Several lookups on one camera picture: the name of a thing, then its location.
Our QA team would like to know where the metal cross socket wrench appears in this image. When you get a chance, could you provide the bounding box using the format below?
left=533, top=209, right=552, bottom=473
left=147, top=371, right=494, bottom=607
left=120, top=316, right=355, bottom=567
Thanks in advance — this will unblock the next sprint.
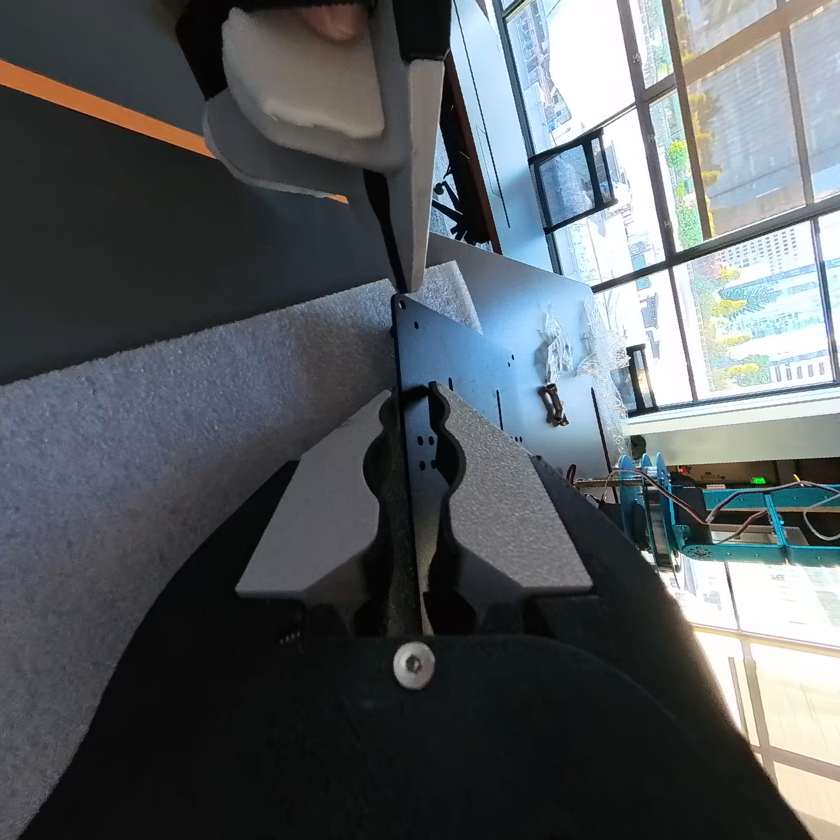
left=538, top=384, right=571, bottom=427

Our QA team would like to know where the person's left hand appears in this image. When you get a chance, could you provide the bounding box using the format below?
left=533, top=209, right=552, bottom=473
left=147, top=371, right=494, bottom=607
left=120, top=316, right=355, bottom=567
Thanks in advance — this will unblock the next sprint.
left=305, top=3, right=365, bottom=45

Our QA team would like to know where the crumpled clear plastic wrap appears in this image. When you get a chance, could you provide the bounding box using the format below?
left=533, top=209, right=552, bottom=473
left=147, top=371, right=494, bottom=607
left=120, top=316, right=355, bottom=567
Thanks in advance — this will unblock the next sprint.
left=577, top=308, right=631, bottom=460

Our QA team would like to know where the black metal base plate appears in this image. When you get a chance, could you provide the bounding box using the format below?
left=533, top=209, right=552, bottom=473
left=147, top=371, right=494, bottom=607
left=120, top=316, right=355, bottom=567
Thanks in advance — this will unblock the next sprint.
left=390, top=293, right=546, bottom=637

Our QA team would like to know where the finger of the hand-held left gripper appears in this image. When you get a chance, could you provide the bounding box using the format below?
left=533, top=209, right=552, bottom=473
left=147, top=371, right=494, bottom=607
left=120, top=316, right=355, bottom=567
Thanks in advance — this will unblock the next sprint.
left=363, top=59, right=447, bottom=294

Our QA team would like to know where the black mesh office chair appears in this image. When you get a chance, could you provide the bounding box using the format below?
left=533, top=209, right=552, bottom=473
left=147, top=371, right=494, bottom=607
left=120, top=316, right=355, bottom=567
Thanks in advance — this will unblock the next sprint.
left=528, top=128, right=618, bottom=234

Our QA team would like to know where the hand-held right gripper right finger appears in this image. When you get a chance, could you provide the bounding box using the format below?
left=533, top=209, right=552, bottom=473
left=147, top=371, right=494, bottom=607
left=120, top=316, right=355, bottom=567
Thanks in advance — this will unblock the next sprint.
left=428, top=382, right=596, bottom=599

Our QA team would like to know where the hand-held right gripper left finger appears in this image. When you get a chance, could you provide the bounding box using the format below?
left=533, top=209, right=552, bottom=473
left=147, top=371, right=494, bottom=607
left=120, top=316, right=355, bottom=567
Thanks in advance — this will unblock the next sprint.
left=235, top=388, right=396, bottom=601

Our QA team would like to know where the black metal frame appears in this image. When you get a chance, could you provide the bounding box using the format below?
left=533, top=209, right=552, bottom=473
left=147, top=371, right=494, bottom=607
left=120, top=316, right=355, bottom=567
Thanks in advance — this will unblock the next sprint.
left=626, top=344, right=660, bottom=414

